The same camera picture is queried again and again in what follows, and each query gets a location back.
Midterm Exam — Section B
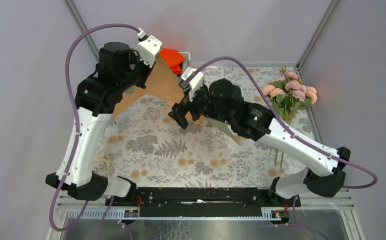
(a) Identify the green and orange wrapping paper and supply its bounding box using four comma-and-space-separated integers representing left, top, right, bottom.
110, 54, 244, 144

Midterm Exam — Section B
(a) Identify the pink fake flower stem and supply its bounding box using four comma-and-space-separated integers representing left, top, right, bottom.
277, 67, 300, 125
289, 85, 318, 112
261, 84, 287, 157
275, 79, 308, 167

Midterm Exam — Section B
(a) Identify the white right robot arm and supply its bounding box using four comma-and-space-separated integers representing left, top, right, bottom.
168, 78, 350, 199

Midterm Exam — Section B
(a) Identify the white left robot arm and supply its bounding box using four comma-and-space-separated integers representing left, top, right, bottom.
45, 39, 162, 201

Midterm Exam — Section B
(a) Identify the orange cloth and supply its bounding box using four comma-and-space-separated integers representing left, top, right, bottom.
159, 48, 185, 75

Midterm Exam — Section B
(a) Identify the white plastic basket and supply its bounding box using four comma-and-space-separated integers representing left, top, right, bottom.
179, 51, 191, 68

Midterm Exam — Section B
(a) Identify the floral patterned table mat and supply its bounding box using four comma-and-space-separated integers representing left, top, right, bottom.
75, 66, 329, 189

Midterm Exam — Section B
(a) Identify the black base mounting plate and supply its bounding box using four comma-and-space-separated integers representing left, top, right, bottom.
105, 187, 301, 218

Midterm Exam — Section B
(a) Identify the cream ribbon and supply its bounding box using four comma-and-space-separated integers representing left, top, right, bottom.
93, 152, 112, 175

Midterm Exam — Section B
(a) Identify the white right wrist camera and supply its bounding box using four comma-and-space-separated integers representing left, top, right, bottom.
179, 66, 204, 102

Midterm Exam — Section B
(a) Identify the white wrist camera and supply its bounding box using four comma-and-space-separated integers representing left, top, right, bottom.
135, 28, 163, 69
179, 66, 204, 102

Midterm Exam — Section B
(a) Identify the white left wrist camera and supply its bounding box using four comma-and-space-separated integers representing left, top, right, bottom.
135, 28, 163, 69

